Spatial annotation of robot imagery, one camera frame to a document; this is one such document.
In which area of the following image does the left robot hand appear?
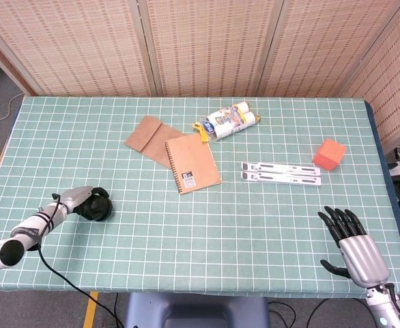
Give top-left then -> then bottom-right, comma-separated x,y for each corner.
59,185 -> 111,221

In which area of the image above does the pack of white rolls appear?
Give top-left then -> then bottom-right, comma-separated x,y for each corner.
192,100 -> 263,144

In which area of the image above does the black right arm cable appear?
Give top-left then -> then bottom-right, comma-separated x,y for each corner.
386,282 -> 400,327

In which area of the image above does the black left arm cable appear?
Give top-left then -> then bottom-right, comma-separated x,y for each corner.
35,192 -> 126,328

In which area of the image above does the white floor cable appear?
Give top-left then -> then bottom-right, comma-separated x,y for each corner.
0,92 -> 25,124

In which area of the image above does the white folding laptop stand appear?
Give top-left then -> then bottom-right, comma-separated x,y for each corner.
240,161 -> 323,187

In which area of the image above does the bamboo folding screen panel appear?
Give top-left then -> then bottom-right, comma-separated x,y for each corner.
137,0 -> 285,98
256,0 -> 400,98
339,0 -> 400,155
0,0 -> 158,98
0,13 -> 46,98

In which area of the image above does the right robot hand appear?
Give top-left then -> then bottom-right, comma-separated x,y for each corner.
317,206 -> 391,286

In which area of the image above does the green checked tablecloth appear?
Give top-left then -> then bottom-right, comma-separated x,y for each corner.
0,96 -> 400,297

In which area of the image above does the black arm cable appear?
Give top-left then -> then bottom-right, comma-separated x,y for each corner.
35,192 -> 126,328
386,282 -> 400,327

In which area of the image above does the brown paper envelope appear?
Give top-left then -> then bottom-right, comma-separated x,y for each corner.
124,115 -> 184,169

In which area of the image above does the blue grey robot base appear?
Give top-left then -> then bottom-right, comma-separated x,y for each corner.
124,292 -> 271,328

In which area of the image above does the orange cube box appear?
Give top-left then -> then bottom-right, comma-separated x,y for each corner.
311,137 -> 348,172

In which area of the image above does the black dice cup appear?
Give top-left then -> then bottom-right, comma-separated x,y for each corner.
75,195 -> 114,222

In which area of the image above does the kraft spiral notebook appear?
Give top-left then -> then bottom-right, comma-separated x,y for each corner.
165,133 -> 223,196

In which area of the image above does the black floor cable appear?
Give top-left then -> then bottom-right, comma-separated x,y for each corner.
267,299 -> 297,328
309,297 -> 369,328

